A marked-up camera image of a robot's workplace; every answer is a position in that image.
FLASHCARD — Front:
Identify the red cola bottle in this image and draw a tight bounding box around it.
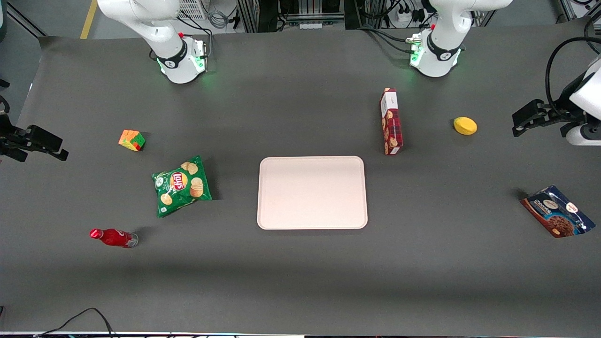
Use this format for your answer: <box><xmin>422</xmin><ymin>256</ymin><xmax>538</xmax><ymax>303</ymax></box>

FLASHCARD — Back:
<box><xmin>89</xmin><ymin>228</ymin><xmax>139</xmax><ymax>248</ymax></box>

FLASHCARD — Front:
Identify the grey coiled cable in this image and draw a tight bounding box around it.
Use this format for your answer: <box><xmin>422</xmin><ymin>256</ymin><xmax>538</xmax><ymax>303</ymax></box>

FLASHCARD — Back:
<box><xmin>206</xmin><ymin>0</ymin><xmax>231</xmax><ymax>30</ymax></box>

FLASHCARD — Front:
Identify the blue chocolate cookie bag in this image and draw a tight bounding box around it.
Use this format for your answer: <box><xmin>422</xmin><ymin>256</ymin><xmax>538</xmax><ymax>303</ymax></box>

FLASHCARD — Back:
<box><xmin>520</xmin><ymin>185</ymin><xmax>596</xmax><ymax>238</ymax></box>

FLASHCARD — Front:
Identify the black equipment rack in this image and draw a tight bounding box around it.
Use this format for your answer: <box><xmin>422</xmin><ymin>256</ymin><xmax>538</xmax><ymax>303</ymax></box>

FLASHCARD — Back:
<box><xmin>237</xmin><ymin>0</ymin><xmax>346</xmax><ymax>33</ymax></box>

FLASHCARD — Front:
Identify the red plaid cookie box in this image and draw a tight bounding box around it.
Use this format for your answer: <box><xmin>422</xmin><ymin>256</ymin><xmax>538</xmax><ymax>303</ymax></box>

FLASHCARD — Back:
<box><xmin>380</xmin><ymin>88</ymin><xmax>404</xmax><ymax>156</ymax></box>

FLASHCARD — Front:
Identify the yellow lemon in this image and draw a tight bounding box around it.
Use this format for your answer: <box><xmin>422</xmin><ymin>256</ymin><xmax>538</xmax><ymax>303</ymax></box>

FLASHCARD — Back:
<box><xmin>453</xmin><ymin>117</ymin><xmax>478</xmax><ymax>136</ymax></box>

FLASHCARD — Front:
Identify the green potato chip bag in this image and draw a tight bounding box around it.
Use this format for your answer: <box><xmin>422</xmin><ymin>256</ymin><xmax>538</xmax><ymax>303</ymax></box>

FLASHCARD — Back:
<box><xmin>151</xmin><ymin>155</ymin><xmax>213</xmax><ymax>218</ymax></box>

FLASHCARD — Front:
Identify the colourful puzzle cube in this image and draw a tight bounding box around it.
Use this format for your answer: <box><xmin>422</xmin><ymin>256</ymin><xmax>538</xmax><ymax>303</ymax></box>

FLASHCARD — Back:
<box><xmin>118</xmin><ymin>130</ymin><xmax>146</xmax><ymax>152</ymax></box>

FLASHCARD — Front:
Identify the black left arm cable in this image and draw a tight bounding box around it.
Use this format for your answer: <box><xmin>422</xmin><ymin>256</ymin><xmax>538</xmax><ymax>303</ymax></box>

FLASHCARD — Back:
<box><xmin>545</xmin><ymin>37</ymin><xmax>601</xmax><ymax>119</ymax></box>

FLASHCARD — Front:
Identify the white power strip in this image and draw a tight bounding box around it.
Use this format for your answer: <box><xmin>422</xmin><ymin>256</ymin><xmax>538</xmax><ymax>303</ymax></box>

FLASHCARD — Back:
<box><xmin>396</xmin><ymin>7</ymin><xmax>429</xmax><ymax>27</ymax></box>

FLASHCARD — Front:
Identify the pale pink rectangular tray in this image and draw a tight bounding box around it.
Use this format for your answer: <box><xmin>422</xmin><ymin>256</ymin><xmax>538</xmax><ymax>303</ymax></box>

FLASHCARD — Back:
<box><xmin>257</xmin><ymin>156</ymin><xmax>369</xmax><ymax>230</ymax></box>

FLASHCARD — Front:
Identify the thin black table edge cable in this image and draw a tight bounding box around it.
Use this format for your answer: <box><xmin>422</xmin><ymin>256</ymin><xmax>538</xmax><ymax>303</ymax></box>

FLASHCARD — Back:
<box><xmin>35</xmin><ymin>307</ymin><xmax>116</xmax><ymax>338</ymax></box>

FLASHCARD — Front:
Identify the white vented box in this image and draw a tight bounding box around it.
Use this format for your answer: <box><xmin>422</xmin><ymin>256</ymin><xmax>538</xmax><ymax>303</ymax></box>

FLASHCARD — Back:
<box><xmin>177</xmin><ymin>0</ymin><xmax>208</xmax><ymax>21</ymax></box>

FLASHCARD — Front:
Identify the black base cable bundle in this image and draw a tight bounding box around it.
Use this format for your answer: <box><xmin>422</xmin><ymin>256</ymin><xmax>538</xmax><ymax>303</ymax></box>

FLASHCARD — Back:
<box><xmin>358</xmin><ymin>25</ymin><xmax>415</xmax><ymax>53</ymax></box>

